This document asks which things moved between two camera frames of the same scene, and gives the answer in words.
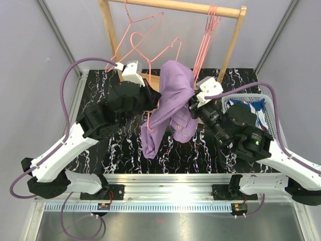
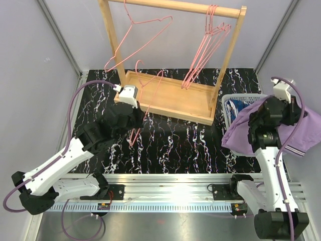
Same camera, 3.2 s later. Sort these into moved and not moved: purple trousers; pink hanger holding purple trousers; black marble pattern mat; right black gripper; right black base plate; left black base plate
Moved: pink hanger holding purple trousers; purple trousers; right black gripper
Not moved: right black base plate; black marble pattern mat; left black base plate
